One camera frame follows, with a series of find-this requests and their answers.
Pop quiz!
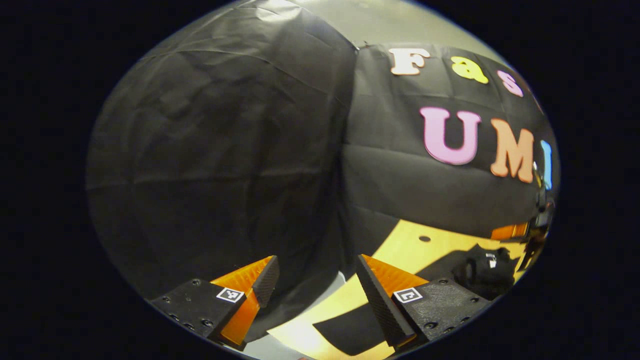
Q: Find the black backdrop cloth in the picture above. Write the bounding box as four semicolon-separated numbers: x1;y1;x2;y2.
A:
86;0;561;346

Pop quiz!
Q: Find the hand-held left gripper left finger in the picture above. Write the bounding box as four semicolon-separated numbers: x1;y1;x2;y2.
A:
149;255;281;352

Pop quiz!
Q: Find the black knit garment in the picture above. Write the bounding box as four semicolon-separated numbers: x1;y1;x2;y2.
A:
452;244;518;301

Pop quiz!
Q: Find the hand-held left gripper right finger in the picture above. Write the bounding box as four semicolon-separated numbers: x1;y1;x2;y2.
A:
356;253;492;350

